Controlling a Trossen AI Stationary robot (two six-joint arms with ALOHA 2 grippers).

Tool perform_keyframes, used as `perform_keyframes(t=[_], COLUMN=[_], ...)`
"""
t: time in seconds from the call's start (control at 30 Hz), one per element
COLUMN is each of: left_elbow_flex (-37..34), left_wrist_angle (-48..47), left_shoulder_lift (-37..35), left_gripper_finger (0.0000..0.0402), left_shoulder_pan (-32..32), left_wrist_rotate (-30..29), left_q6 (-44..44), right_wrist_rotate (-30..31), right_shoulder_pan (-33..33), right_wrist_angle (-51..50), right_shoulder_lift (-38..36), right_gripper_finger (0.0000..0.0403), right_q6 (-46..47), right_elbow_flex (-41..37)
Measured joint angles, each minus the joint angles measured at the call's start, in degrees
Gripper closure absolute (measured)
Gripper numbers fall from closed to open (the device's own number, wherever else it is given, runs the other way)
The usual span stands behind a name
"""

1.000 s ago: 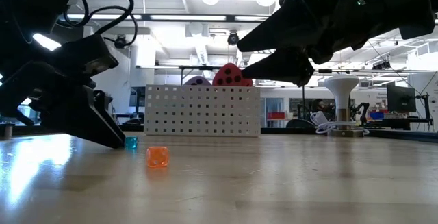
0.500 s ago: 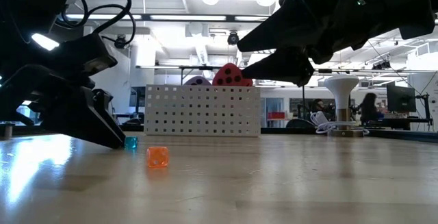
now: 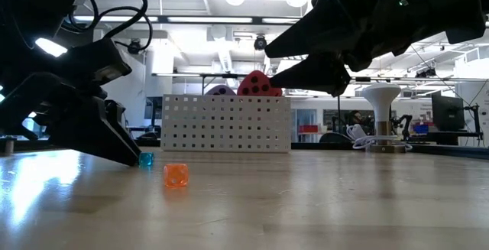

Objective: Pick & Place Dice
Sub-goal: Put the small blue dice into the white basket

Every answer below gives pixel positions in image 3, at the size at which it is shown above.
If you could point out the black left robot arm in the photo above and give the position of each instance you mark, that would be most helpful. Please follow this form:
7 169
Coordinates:
30 9

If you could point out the blue box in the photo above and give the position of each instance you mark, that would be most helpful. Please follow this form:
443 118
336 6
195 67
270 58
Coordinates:
420 128

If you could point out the black office chair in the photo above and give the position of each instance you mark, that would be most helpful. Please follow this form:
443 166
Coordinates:
334 138

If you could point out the black background robot arm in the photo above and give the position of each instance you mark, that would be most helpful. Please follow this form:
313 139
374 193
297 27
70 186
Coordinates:
403 122

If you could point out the large red foam die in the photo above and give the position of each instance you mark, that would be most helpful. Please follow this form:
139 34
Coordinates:
256 85

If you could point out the large purple foam die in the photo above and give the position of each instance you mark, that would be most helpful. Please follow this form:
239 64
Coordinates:
221 90

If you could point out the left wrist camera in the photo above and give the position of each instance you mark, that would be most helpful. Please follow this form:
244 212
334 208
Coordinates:
99 62

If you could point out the person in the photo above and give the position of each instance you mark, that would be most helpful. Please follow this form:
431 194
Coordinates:
357 118

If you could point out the white perforated metal basket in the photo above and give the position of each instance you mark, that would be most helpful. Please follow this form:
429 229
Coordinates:
225 124

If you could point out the black background gantry frame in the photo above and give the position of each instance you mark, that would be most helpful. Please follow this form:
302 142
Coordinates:
214 75

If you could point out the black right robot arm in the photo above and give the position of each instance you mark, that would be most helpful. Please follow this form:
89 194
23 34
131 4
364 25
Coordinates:
447 5

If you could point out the small cyan translucent die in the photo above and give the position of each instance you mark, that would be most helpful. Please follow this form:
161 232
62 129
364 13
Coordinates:
146 159

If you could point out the black ceiling-mounted camera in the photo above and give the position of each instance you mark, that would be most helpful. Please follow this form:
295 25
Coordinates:
426 73
134 47
260 43

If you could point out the ceiling light strip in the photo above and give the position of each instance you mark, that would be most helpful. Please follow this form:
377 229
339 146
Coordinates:
210 19

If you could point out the white mushroom-shaped lamp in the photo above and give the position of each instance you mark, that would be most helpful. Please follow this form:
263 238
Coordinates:
381 101

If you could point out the small orange translucent die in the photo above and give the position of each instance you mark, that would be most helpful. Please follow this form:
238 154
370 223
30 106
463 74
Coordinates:
176 175

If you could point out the black aluminium table frame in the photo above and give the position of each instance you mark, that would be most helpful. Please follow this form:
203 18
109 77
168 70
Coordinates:
439 150

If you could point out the black computer monitor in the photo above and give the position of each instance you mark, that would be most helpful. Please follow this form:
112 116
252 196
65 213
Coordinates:
447 110

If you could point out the red box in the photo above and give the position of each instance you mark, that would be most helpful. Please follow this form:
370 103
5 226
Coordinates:
308 129

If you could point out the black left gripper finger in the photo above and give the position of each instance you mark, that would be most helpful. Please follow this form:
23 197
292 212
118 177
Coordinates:
122 116
99 135

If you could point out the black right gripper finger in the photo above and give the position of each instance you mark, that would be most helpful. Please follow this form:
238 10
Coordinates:
321 74
313 36

